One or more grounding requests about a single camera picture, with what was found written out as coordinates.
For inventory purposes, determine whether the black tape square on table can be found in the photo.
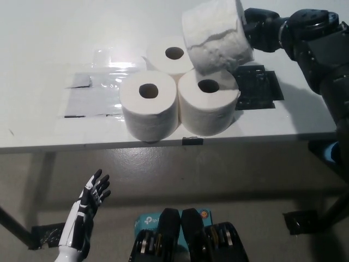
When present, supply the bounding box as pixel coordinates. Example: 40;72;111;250
233;64;285;111

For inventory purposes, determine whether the teal cardboard router box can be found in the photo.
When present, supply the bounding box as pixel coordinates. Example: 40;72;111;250
134;209;213;244

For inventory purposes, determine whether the clear tape over grey patch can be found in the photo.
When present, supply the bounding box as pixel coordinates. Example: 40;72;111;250
56;48;148;119

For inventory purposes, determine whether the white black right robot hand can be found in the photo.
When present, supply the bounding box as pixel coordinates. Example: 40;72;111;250
241;7;286;52

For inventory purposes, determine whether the black table leg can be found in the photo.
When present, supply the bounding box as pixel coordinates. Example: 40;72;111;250
0;204;32;248
316;188;349;233

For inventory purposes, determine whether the smooth white toilet paper roll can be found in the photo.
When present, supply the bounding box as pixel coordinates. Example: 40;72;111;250
146;35;195;82
177;68;240;136
119;70;180;142

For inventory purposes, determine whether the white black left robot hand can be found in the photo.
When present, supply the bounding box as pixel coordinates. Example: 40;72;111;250
58;169;111;251

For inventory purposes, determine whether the blue round object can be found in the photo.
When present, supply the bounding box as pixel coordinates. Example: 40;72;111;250
324;143;340;164

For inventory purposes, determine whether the black floor tape patch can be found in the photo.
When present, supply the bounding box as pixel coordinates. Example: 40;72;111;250
282;209;325;236
27;222;67;251

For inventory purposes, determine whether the wrinkled white toilet paper roll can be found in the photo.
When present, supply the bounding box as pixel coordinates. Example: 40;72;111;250
182;0;255;76

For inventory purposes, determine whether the small black tape strip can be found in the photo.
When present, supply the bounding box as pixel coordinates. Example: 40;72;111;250
182;135;204;146

